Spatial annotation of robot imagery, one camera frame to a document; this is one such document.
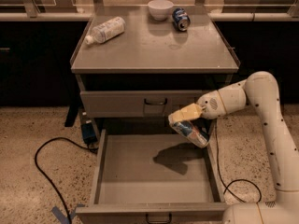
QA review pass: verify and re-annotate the blue pepsi can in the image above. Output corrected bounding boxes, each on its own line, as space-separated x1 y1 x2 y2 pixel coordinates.
172 7 191 32

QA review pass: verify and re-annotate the blue power adapter box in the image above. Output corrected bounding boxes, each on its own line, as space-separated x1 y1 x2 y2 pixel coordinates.
81 120 97 145

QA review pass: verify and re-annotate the white counter rail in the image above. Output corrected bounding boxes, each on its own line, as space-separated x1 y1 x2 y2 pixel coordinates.
0 13 299 22

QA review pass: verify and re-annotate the black cable left floor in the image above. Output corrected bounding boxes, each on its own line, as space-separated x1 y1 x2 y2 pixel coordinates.
34 136 99 224

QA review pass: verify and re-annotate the white bowl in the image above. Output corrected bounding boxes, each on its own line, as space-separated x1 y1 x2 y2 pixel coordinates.
148 0 174 21

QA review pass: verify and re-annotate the clear plastic water bottle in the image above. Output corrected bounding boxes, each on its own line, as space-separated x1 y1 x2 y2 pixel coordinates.
85 17 125 45

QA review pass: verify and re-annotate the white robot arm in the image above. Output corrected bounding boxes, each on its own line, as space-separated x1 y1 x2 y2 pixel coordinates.
168 71 299 224

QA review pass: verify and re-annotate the redbull can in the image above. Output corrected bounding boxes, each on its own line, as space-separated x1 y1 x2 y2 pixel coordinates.
168 115 209 148

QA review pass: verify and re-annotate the blue tape floor mark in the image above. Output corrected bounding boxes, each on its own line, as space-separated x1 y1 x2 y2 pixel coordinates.
51 203 84 224

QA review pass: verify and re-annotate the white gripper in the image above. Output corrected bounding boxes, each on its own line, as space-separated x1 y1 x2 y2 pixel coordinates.
171 91 226 123

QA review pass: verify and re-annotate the black cable floor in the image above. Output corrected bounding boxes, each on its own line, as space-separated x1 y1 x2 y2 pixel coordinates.
34 136 99 224
213 121 263 203

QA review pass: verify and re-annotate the grey drawer cabinet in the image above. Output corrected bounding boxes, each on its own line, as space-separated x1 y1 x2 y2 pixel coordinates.
71 6 239 134

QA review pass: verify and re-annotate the black cable right floor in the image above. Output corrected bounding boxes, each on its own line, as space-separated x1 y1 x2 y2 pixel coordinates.
213 121 263 203

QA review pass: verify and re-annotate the open grey middle drawer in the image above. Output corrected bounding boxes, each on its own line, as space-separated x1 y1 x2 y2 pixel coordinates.
76 131 227 224

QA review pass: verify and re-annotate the closed grey top drawer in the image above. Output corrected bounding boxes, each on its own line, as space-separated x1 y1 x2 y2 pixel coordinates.
80 90 207 118

